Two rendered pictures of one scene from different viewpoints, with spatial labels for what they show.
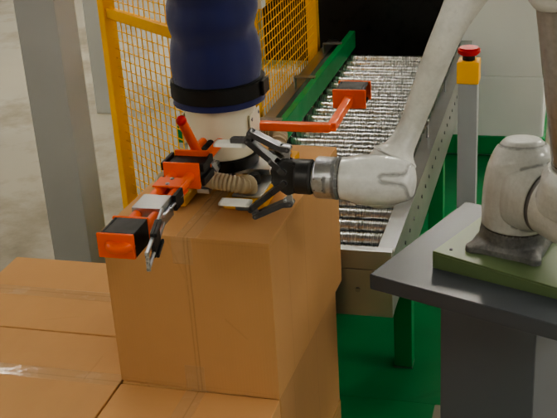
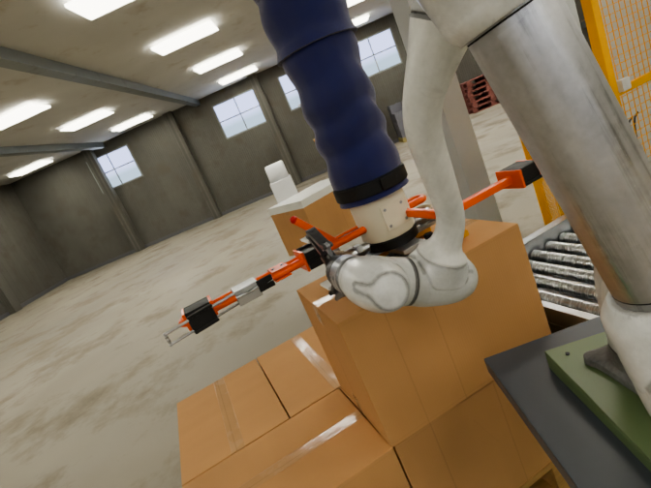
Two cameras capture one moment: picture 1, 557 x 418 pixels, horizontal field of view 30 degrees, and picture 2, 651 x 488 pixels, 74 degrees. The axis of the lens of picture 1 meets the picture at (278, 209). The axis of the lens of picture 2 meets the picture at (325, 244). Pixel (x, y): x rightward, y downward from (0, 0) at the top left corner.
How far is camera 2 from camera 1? 1.81 m
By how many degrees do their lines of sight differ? 55
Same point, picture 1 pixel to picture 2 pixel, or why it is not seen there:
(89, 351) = not seen: hidden behind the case
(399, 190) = (368, 301)
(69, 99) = (467, 179)
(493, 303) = (561, 449)
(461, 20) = (415, 92)
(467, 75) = not seen: outside the picture
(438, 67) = (418, 156)
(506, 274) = (603, 411)
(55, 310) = not seen: hidden behind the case
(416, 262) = (541, 355)
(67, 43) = (463, 145)
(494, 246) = (613, 366)
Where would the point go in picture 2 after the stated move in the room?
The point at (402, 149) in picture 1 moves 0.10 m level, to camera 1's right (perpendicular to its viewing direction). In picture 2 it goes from (434, 247) to (479, 246)
